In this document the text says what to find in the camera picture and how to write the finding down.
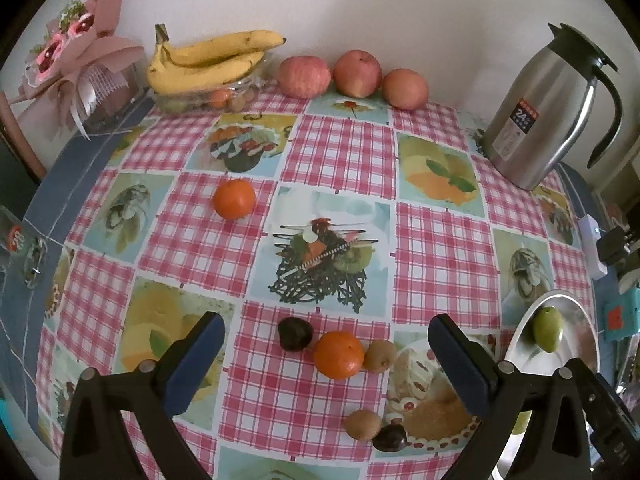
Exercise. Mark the stainless steel plate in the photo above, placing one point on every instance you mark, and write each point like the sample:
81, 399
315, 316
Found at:
580, 325

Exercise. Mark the pink wrapped flower bouquet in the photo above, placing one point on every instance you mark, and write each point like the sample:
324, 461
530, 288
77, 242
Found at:
65, 55

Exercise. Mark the clear glass mug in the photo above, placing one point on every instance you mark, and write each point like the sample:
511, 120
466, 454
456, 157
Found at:
30, 260

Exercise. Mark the teal box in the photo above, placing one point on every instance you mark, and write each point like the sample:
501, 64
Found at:
620, 317

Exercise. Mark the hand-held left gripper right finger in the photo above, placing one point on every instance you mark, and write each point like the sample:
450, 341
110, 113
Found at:
460, 365

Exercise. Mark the red checkered printed tablecloth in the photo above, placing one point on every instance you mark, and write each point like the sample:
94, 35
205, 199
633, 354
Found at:
440, 260

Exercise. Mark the bunch of yellow bananas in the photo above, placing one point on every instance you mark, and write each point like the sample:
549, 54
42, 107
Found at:
200, 67

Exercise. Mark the red apple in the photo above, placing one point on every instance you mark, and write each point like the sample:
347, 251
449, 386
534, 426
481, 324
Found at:
357, 73
303, 76
405, 88

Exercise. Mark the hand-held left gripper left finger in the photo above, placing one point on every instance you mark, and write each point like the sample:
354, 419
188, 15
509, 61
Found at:
197, 360

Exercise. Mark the clear plastic fruit container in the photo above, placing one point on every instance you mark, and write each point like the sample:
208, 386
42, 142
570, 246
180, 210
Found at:
200, 102

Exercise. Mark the green fruit in container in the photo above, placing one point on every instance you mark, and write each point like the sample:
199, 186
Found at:
172, 105

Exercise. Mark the small orange in container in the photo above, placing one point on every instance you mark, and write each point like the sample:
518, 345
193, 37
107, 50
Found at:
220, 98

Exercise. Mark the dark plum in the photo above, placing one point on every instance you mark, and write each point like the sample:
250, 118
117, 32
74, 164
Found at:
390, 437
295, 334

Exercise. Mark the kiwi in container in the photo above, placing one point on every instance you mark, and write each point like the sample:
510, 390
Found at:
239, 101

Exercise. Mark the brown kiwi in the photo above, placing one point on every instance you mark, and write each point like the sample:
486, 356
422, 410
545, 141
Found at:
362, 425
380, 356

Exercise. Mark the pink wooden bar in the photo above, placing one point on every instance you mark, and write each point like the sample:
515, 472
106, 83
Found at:
17, 130

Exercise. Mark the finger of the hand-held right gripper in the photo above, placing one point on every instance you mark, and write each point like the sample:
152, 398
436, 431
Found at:
597, 390

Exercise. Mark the white power strip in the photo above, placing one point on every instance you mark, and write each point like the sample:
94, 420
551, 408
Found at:
595, 245

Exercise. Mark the stainless steel thermos jug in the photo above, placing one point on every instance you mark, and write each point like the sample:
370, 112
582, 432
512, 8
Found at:
540, 125

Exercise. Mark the black power adapter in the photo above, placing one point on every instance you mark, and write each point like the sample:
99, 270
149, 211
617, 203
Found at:
612, 247

